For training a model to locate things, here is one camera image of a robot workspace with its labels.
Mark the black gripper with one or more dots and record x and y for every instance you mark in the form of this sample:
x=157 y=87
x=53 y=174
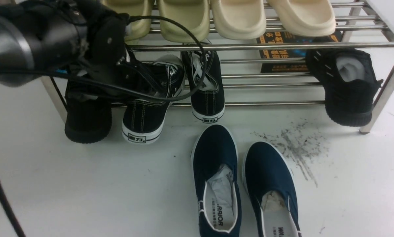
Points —
x=110 y=60

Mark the black canvas lace-up sneaker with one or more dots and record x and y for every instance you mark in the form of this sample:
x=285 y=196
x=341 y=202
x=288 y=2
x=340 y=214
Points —
x=143 y=120
x=208 y=102

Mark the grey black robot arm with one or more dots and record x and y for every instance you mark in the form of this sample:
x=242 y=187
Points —
x=82 y=41

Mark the stainless steel shoe rack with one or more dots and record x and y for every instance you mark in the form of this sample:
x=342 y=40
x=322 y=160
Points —
x=376 y=40

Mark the navy slip-on shoe left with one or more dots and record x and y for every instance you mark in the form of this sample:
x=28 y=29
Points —
x=214 y=160

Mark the navy slip-on shoe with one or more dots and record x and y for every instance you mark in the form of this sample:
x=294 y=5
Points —
x=214 y=160
x=269 y=183

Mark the navy slip-on shoe right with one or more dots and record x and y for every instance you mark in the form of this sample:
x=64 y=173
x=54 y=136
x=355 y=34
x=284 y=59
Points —
x=269 y=183

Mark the green foam slipper left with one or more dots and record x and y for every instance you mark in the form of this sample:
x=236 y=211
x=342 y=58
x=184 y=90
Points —
x=137 y=29

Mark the green foam slipper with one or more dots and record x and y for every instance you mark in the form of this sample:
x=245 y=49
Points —
x=137 y=29
x=192 y=14

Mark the black knit sneaker left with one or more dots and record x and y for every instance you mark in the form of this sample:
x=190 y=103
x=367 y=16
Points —
x=89 y=115

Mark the black knit sneaker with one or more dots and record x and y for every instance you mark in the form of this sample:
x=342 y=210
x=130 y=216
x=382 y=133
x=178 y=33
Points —
x=89 y=115
x=349 y=82

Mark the green foam slipper right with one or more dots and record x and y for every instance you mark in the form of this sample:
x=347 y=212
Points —
x=192 y=14

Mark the cream foam slipper left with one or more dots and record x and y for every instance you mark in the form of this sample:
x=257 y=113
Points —
x=239 y=19

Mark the cream foam slipper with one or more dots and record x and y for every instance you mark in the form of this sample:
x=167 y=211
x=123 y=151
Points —
x=310 y=18
x=239 y=19

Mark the black and orange book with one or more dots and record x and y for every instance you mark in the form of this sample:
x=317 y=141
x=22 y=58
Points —
x=292 y=60

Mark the cream foam slipper right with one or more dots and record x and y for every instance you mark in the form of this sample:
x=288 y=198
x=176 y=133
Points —
x=310 y=18

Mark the black knit sneaker right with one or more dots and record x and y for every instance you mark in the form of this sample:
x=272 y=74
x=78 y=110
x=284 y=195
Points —
x=349 y=82

